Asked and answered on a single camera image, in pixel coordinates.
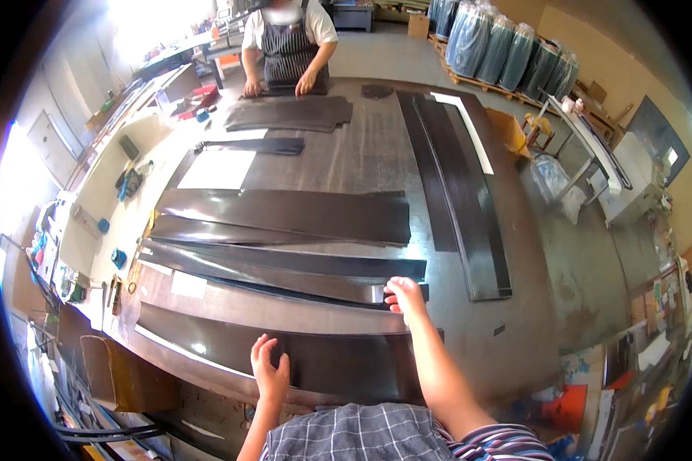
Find person's left hand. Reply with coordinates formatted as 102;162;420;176
250;333;291;405

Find person's right hand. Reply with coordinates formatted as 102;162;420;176
383;276;431;325

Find wide glossy black sheet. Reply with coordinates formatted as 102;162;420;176
134;302;445;406

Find long narrow black strip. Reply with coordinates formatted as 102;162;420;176
136;238;431;307

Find long black strips stack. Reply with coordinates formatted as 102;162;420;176
396;90;513;303

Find small white paper label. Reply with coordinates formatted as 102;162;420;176
170;270;209;300

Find person's body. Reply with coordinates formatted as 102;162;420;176
258;402;556;461

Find large black rectangular sheet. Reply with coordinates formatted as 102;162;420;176
155;188;413;247

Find brown cardboard box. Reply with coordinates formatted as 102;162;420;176
80;335;181;413

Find tapered black strip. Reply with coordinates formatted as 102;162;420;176
149;214;347;247

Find long white strip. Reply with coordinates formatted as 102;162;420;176
429;91;496;176

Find clear plastic bag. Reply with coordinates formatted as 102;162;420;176
529;152;588;224

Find yellow cardboard box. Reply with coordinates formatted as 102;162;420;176
487;108;532;160

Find white paper sheet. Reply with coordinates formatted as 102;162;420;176
176;149;258;191

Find folded black fabric strip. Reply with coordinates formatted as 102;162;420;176
194;136;306;157

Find stack of dark grey sheets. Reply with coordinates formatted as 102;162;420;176
223;95;354;134

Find wooden pallet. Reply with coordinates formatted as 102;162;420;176
428;33;556;114

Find cluttered white side bench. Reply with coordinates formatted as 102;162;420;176
26;112;176;332

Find white metal side table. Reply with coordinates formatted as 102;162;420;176
539;94;634;199

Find dark sheet under hands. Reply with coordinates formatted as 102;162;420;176
241;82;331;99

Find white machine cabinet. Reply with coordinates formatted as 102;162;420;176
596;131;668;227

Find wrapped blue fabric rolls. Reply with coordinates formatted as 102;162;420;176
426;0;581;102

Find red plastic object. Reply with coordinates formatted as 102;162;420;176
175;85;220;120

